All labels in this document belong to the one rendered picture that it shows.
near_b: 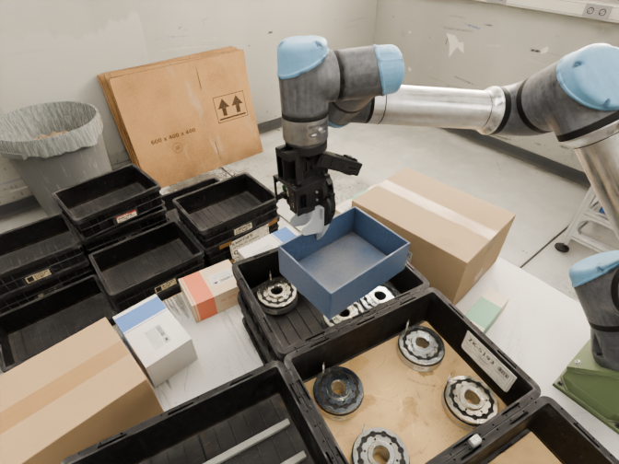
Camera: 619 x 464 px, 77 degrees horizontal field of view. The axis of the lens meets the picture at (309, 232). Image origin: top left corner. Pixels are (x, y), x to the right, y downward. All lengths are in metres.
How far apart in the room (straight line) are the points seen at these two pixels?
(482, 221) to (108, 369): 1.05
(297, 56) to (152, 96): 2.50
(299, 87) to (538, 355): 0.95
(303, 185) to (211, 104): 2.59
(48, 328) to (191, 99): 1.87
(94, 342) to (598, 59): 1.12
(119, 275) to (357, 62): 1.51
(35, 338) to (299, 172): 1.54
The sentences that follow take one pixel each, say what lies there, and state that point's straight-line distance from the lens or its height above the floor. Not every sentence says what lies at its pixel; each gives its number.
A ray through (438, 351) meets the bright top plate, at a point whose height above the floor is 0.86.
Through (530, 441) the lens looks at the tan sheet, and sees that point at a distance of 0.94.
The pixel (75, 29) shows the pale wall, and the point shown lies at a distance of 3.03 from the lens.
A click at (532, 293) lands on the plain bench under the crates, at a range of 1.40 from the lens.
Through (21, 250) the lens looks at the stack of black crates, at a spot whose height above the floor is 0.38.
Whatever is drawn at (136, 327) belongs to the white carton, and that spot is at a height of 0.79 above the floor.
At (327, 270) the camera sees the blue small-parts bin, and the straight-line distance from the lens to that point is 0.77.
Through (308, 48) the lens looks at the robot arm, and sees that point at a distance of 0.59.
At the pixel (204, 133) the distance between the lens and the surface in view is 3.20.
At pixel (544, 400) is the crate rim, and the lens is 0.87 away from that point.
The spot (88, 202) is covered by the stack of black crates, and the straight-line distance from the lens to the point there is 2.21.
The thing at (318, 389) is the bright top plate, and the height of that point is 0.86.
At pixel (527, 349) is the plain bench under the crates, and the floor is 0.70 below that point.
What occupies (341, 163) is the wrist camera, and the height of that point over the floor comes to 1.27.
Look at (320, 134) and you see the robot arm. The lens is 0.63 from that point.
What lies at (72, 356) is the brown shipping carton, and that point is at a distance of 1.03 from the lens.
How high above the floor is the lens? 1.61
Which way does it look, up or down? 40 degrees down
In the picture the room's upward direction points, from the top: straight up
